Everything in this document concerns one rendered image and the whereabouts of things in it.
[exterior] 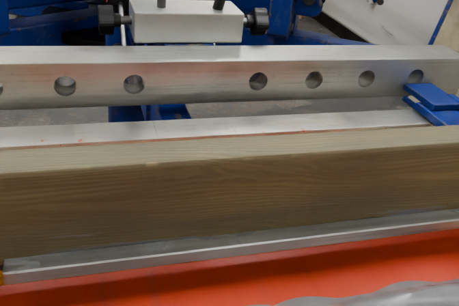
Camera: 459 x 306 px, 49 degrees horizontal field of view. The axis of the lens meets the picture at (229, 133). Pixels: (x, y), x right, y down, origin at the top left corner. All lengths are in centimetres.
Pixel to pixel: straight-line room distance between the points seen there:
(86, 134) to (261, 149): 21
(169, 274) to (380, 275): 16
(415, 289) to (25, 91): 39
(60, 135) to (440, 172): 33
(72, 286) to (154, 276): 6
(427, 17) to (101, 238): 324
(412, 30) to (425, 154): 321
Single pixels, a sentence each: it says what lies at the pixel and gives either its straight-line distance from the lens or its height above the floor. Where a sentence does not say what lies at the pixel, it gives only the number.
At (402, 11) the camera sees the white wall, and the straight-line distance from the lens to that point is 370.
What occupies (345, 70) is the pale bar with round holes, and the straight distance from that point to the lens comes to 60.
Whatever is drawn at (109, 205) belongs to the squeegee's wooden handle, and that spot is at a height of 103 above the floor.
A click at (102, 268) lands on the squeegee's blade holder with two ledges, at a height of 99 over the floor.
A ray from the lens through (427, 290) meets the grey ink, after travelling 42.
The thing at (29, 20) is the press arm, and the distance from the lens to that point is 105.
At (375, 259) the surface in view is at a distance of 44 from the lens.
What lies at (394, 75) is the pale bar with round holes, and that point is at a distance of 64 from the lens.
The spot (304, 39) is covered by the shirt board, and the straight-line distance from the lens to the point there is 104.
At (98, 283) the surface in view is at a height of 96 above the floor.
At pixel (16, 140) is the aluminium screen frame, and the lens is 49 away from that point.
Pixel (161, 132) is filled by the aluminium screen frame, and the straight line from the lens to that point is 49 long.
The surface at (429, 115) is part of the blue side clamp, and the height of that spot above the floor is 100.
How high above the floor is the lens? 123
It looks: 29 degrees down
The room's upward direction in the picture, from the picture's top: 6 degrees clockwise
